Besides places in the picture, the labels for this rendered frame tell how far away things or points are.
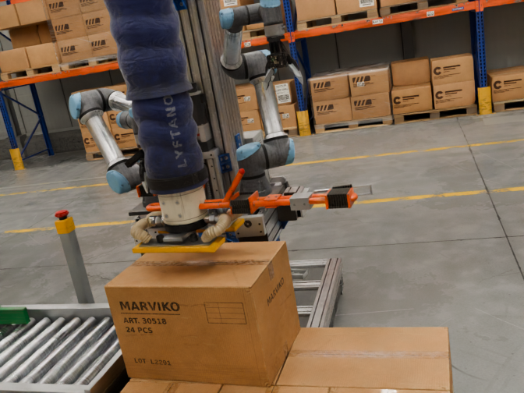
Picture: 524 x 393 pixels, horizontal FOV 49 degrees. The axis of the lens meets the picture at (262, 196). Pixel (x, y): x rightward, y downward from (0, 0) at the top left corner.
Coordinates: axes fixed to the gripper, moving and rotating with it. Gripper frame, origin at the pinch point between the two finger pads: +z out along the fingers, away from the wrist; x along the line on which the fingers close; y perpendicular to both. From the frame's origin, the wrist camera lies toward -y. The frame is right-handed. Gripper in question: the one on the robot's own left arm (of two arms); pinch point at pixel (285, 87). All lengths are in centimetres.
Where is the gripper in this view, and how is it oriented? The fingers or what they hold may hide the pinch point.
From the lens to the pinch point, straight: 233.1
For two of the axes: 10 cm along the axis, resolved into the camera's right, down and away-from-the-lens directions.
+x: 9.6, -0.9, -2.7
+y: -2.3, 3.1, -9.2
